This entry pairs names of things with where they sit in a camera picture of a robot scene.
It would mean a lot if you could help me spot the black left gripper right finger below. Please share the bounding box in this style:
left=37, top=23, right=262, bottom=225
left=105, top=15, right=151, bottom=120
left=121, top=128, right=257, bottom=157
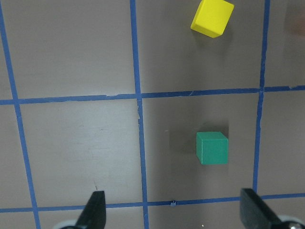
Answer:
left=240, top=188, right=286, bottom=229

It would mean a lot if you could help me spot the green wooden block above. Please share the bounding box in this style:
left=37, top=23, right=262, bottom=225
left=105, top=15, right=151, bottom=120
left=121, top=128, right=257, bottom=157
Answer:
left=196, top=132, right=229, bottom=165

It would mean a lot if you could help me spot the yellow wooden block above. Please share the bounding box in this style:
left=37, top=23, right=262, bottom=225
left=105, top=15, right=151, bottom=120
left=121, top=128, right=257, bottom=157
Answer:
left=191, top=0, right=234, bottom=38

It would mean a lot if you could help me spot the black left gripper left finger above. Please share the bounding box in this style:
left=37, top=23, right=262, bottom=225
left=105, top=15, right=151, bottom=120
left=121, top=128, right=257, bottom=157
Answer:
left=75, top=191, right=106, bottom=229

